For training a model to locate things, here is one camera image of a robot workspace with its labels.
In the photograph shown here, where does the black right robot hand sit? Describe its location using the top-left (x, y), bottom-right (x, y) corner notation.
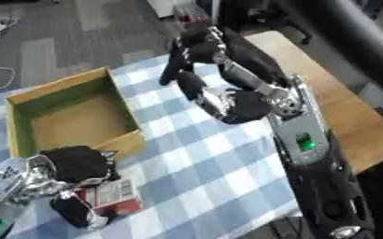
top-left (157, 24), bottom-right (293, 125)

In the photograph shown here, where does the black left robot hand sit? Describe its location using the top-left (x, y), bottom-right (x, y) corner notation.
top-left (24, 145), bottom-right (123, 232)

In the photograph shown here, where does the red and white small box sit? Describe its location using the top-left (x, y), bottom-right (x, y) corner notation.
top-left (72, 177), bottom-right (145, 219)

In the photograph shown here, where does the tan cardboard box green inside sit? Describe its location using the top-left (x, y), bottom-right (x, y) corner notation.
top-left (3, 66), bottom-right (146, 162)

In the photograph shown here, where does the white box with red items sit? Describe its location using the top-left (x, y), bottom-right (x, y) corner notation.
top-left (146, 0), bottom-right (208, 23)

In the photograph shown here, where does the black curved pole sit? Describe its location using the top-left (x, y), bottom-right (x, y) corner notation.
top-left (275, 0), bottom-right (383, 101)

